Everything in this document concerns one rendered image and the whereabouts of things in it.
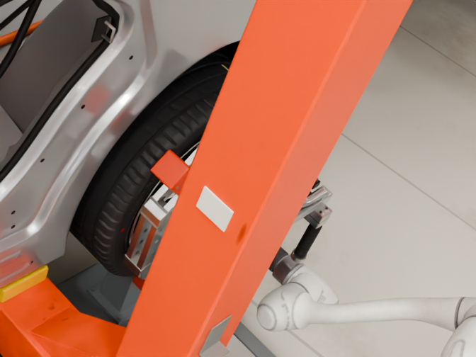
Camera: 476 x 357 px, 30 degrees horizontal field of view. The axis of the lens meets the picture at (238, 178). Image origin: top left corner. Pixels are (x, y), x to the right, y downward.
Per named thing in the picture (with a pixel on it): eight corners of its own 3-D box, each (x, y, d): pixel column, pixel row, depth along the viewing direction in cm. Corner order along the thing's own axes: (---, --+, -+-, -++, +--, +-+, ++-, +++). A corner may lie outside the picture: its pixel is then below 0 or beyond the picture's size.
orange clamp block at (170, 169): (180, 157, 219) (168, 147, 211) (201, 178, 217) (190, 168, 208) (161, 178, 219) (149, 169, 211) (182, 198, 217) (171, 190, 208)
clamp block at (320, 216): (302, 201, 248) (309, 188, 244) (326, 222, 245) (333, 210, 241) (292, 208, 245) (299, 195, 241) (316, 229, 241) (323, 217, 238)
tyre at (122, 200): (248, 88, 284) (185, 4, 222) (301, 134, 276) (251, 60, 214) (109, 241, 284) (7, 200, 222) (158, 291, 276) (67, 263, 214)
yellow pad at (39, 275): (13, 244, 234) (15, 231, 230) (46, 280, 229) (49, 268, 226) (-33, 266, 224) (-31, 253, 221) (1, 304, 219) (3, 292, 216)
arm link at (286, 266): (307, 267, 268) (293, 254, 270) (302, 263, 260) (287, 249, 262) (287, 289, 268) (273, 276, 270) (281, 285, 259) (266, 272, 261)
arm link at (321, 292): (312, 258, 265) (288, 272, 255) (350, 294, 260) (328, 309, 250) (295, 283, 271) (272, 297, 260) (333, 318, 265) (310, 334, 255)
